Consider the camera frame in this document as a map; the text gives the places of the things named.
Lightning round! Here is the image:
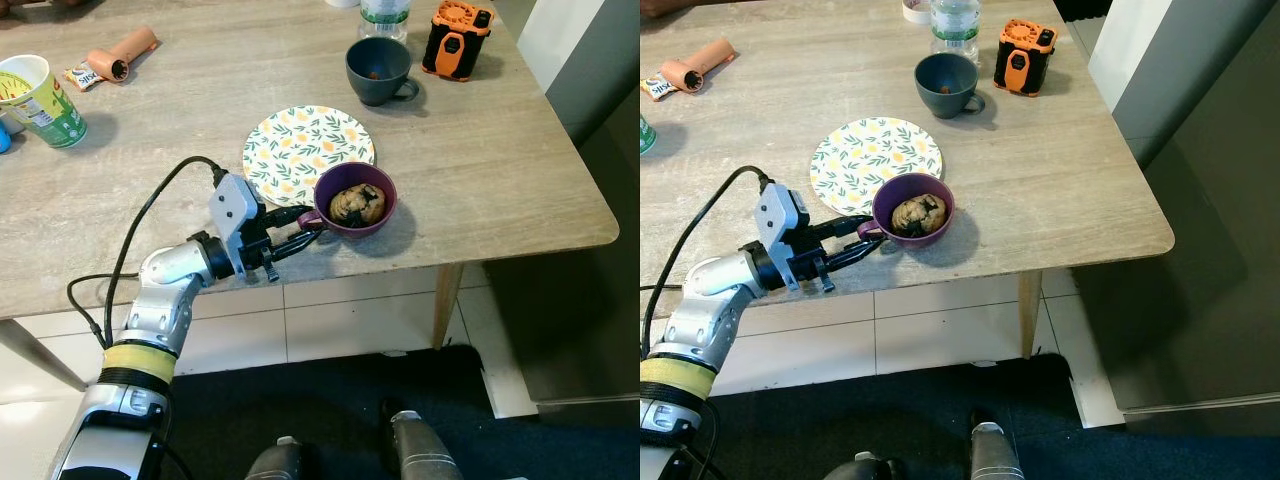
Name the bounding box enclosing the purple mug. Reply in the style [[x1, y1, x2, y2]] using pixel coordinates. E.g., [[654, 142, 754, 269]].
[[858, 173, 956, 249], [297, 162, 398, 239]]

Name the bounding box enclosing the brown chocolate chip muffin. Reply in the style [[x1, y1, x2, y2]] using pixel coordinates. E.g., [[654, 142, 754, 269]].
[[891, 195, 948, 238], [330, 184, 387, 226]]

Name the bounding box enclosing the floral round plate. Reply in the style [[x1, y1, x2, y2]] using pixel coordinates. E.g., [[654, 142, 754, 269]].
[[242, 105, 377, 208], [809, 117, 944, 216]]

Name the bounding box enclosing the dark grey mug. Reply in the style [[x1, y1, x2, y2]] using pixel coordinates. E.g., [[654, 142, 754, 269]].
[[914, 52, 987, 120], [345, 36, 421, 108]]

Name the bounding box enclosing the black floor mat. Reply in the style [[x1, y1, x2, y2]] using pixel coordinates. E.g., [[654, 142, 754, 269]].
[[690, 352, 1280, 480], [160, 345, 641, 480]]

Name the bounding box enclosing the grey robot left leg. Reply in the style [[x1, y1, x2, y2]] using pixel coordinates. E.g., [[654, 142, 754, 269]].
[[245, 436, 321, 480], [822, 452, 906, 480]]

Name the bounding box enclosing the grey robot leg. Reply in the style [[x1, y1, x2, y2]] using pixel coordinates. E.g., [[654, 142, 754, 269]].
[[822, 452, 906, 480], [380, 398, 466, 480], [245, 436, 321, 480], [968, 408, 1026, 480]]

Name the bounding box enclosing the tan rolled tube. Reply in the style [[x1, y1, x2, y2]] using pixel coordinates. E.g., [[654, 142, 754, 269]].
[[661, 38, 738, 94], [86, 26, 159, 83]]

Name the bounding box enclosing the clear plastic water bottle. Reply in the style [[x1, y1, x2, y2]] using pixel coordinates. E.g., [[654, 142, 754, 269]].
[[930, 0, 982, 69], [358, 0, 412, 44]]

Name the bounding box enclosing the orange and black device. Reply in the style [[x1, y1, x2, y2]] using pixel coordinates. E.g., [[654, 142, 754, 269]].
[[421, 0, 494, 82], [993, 19, 1059, 98]]

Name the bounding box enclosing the grey robot right leg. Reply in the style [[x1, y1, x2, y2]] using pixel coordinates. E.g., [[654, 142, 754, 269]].
[[380, 398, 466, 480], [968, 408, 1026, 480]]

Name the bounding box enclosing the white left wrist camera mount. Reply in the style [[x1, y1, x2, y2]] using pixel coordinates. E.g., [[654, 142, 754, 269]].
[[754, 182, 809, 291], [208, 172, 266, 279]]

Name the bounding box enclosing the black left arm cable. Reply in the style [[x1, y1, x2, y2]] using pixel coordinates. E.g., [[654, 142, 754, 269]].
[[65, 155, 229, 351], [640, 165, 773, 356]]

